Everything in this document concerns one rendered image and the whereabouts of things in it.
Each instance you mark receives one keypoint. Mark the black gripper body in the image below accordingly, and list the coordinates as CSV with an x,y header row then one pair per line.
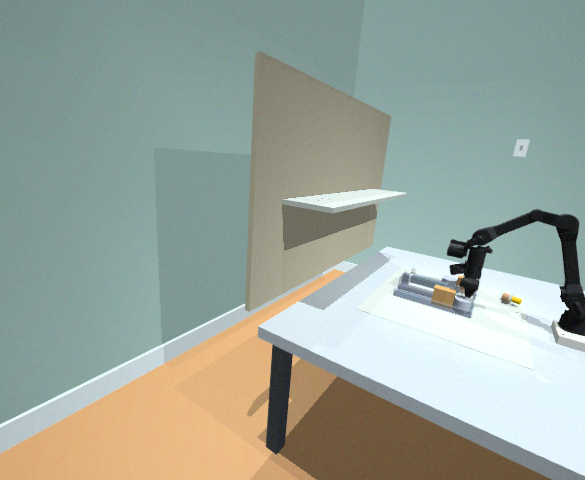
x,y
474,272

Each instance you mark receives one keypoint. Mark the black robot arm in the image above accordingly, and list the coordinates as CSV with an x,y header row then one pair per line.
x,y
567,225

